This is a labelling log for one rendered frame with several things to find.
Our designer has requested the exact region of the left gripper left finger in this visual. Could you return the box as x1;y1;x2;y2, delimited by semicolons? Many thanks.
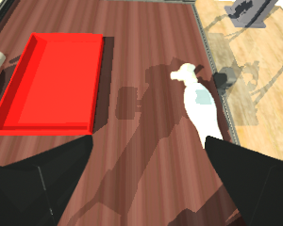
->
0;135;93;226

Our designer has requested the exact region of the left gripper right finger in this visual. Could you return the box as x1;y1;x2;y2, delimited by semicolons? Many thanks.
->
204;136;283;226

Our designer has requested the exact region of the red tray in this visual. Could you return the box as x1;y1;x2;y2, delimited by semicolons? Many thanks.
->
0;33;104;136

